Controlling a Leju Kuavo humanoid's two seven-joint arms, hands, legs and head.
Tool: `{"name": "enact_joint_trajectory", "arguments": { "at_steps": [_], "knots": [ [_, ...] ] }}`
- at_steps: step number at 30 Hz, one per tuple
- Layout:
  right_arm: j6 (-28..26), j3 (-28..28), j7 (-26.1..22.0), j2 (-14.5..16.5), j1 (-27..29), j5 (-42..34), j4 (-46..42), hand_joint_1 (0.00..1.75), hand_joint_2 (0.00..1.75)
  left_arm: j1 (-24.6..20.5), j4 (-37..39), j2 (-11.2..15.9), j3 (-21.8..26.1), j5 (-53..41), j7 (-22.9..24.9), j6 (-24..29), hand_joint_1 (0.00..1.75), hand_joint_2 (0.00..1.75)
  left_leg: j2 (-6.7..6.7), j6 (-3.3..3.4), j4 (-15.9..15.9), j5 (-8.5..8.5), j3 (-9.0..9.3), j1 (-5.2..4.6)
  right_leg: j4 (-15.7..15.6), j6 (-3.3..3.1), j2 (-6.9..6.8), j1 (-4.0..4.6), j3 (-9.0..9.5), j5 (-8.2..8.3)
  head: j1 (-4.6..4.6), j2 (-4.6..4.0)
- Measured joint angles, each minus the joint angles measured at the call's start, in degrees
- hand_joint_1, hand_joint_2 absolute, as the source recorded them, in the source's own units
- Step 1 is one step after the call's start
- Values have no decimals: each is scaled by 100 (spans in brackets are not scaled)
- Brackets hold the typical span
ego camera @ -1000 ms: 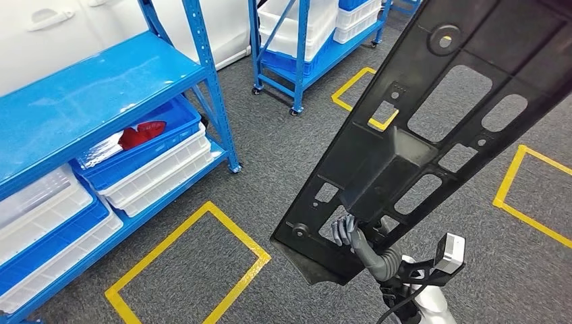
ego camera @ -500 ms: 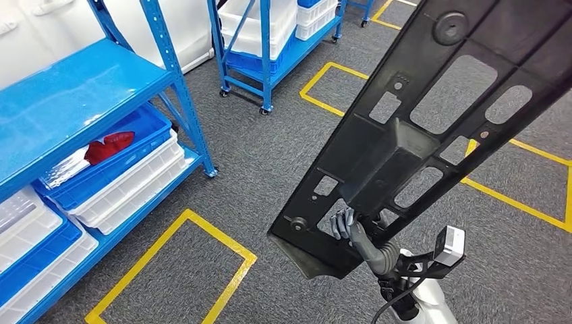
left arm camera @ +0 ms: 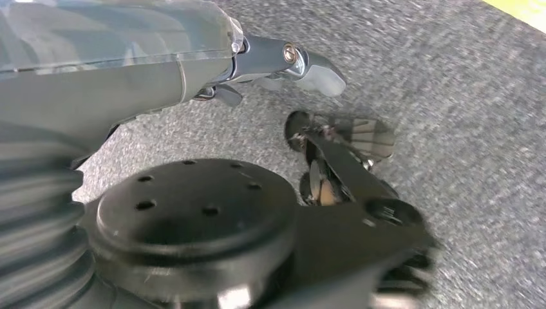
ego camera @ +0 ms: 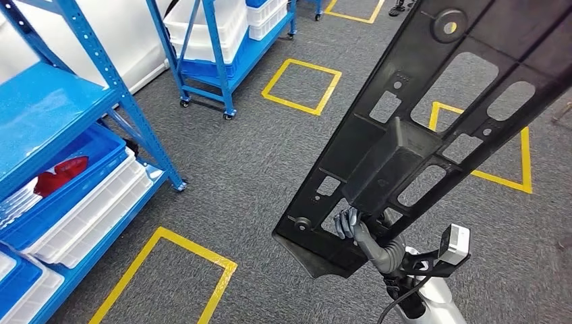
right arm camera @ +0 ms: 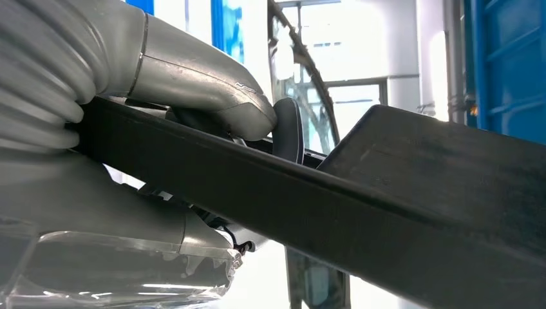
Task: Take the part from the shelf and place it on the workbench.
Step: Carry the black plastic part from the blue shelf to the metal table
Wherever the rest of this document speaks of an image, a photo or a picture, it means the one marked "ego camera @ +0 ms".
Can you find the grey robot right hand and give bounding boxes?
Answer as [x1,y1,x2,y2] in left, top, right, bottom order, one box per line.
[333,206,395,271]

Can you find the black plastic frame part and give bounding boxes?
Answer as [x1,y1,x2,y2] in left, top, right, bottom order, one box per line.
[272,0,572,281]

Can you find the blue metal shelf rack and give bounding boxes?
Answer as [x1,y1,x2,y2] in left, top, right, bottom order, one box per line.
[0,0,189,324]
[307,0,325,22]
[144,0,299,121]

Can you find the red plastic part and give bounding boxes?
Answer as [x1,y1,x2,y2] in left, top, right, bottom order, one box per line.
[32,155,90,198]

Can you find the yellow floor tape square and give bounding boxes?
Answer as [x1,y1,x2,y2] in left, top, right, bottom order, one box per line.
[428,101,534,196]
[324,0,386,25]

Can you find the person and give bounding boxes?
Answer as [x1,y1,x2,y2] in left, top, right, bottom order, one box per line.
[387,0,420,18]

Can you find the large white plastic crate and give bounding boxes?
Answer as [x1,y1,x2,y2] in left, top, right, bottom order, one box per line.
[163,0,250,64]

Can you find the white car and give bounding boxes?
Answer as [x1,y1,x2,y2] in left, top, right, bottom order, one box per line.
[0,0,173,95]

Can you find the black camera bracket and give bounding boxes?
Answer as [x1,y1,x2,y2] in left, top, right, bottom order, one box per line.
[399,249,471,279]

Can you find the black camera cable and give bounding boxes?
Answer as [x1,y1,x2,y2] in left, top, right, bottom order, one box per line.
[377,274,432,324]

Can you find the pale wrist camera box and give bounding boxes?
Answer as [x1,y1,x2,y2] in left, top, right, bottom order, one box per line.
[437,223,472,266]

